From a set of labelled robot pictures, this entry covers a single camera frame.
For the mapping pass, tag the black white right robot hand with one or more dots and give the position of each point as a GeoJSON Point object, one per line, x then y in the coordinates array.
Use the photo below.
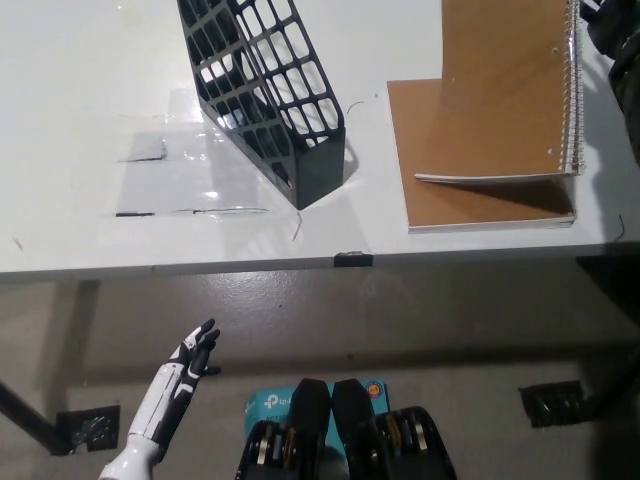
{"type": "Point", "coordinates": [617, 30]}

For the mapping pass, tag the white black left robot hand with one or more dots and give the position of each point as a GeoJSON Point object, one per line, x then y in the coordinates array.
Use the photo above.
{"type": "Point", "coordinates": [160, 405]}

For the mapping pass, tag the brown spiral notebook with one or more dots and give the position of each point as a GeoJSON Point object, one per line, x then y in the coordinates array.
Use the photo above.
{"type": "Point", "coordinates": [500, 100]}
{"type": "Point", "coordinates": [475, 205]}

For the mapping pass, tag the black lattice book holder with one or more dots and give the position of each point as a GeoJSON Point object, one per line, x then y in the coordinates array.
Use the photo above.
{"type": "Point", "coordinates": [320, 170]}

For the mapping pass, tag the black diagonal table leg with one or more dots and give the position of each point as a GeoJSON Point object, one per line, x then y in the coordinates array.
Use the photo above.
{"type": "Point", "coordinates": [617, 380]}
{"type": "Point", "coordinates": [25, 415]}

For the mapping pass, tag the transparent plastic sheet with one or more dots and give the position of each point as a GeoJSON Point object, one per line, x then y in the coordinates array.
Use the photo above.
{"type": "Point", "coordinates": [185, 180]}

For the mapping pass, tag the black tape on table edge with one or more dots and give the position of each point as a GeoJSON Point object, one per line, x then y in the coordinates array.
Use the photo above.
{"type": "Point", "coordinates": [352, 259]}

